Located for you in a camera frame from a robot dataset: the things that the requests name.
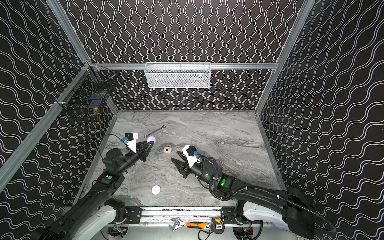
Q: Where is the purple earbud case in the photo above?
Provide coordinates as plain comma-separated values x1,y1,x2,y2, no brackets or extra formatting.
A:
147,136,156,143

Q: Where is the beige earbud charging case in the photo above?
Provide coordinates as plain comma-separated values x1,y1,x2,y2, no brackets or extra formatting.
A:
163,147,173,154

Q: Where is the white round earbud case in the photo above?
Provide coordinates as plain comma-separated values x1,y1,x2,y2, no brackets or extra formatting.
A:
151,185,161,195

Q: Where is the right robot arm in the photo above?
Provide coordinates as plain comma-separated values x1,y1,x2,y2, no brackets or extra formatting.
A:
171,151,337,239

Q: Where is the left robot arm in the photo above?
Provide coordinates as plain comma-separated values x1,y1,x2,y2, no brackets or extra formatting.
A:
30,136,156,240

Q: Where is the silver wrench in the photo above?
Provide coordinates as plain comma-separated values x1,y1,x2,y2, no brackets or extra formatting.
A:
144,125,166,138

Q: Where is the black tape measure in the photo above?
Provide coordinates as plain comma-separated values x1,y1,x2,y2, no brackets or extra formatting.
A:
211,218,225,235

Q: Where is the white mesh basket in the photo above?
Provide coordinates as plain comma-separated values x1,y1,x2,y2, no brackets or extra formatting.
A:
144,62,212,89

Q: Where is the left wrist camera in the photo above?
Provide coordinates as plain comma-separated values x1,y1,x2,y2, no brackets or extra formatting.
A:
123,133,139,153

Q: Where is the adjustable wrench orange handle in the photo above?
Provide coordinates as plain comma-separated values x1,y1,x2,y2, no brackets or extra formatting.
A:
169,218,212,231

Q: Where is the black wire basket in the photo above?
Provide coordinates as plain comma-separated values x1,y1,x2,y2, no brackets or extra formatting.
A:
59,66,117,122

